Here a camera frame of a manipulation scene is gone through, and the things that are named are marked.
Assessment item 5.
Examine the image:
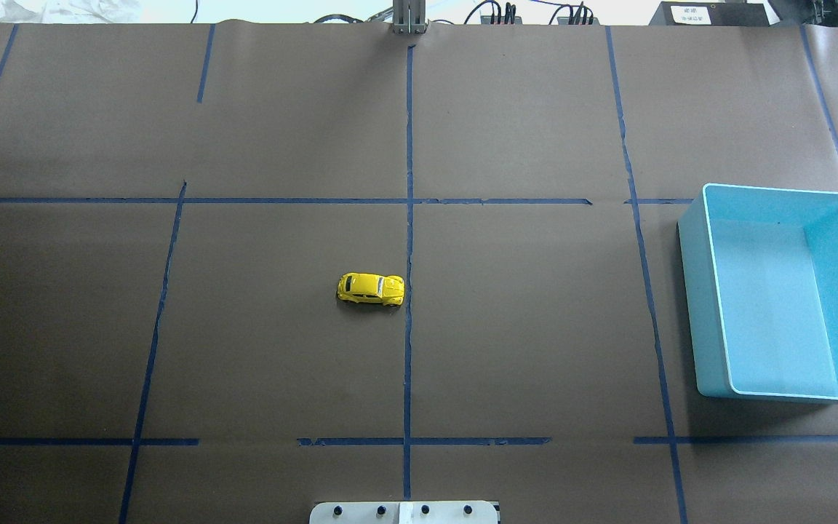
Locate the yellow beetle toy car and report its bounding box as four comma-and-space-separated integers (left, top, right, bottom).
336, 272, 406, 306

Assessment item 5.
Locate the black box with label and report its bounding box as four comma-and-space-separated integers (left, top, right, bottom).
648, 1, 770, 27

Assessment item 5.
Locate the light blue plastic bin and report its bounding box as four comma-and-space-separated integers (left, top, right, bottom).
677, 183, 838, 402

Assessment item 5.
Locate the crumpled white cloth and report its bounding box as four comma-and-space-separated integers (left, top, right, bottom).
0, 1, 143, 24

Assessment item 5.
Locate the aluminium frame post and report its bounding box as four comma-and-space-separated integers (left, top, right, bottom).
391, 0, 428, 34

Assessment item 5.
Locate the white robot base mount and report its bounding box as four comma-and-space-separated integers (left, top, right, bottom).
308, 500, 501, 523

